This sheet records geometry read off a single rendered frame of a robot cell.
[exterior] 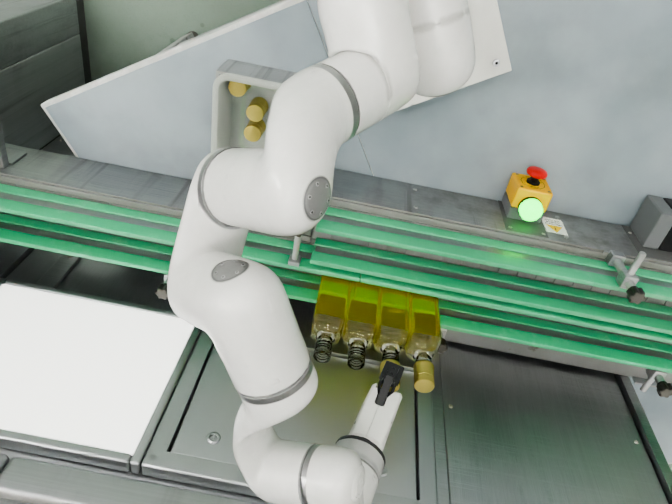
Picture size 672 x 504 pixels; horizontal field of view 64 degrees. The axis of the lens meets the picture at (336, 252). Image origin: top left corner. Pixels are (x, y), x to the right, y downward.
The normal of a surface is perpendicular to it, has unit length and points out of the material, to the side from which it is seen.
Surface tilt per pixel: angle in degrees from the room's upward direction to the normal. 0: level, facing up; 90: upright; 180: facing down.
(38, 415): 90
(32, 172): 90
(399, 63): 42
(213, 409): 90
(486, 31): 5
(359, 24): 4
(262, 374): 15
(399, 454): 90
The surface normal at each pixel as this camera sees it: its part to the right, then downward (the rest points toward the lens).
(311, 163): 0.65, 0.00
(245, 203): -0.72, 0.26
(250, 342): 0.19, 0.41
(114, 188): 0.16, -0.80
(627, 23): -0.11, 0.57
